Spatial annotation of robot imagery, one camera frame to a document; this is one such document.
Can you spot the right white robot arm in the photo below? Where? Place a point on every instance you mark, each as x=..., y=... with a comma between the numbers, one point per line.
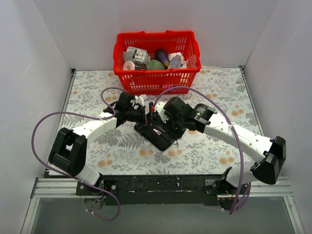
x=268, y=155

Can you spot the green round melon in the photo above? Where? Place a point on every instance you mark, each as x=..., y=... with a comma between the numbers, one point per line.
x=154, y=65

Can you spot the red plastic shopping basket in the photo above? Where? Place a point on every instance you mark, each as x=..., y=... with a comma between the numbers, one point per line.
x=153, y=82

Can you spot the silver straight hair scissors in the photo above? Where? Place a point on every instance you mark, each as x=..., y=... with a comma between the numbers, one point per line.
x=174, y=142

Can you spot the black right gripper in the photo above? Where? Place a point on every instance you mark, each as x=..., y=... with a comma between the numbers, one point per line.
x=169, y=127

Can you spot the floral table mat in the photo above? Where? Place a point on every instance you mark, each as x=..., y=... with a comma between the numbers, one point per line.
x=125, y=152

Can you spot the aluminium frame rail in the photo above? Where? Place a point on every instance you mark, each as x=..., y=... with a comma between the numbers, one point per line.
x=281, y=189

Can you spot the white bowl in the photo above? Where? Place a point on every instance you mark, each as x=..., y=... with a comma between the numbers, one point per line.
x=172, y=55

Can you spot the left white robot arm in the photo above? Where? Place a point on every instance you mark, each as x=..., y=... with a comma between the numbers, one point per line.
x=70, y=146

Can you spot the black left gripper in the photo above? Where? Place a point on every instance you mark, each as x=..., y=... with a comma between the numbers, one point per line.
x=143, y=116

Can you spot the white paper cup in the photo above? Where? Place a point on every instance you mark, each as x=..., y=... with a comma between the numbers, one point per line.
x=129, y=66

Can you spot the crumpled silver foil pouch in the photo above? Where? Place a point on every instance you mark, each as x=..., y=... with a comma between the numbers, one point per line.
x=136, y=55

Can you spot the black zip tool case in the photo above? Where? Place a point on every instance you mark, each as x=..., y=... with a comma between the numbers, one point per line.
x=154, y=121

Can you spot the purple eggplant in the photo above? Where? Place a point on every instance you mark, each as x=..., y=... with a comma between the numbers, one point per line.
x=162, y=56

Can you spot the clear plastic bottle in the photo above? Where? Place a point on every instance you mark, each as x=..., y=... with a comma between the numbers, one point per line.
x=175, y=63

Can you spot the white pump bottle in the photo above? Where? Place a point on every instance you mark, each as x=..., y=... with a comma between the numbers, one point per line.
x=184, y=64

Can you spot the black table edge rail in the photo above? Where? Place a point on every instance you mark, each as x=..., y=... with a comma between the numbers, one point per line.
x=136, y=189

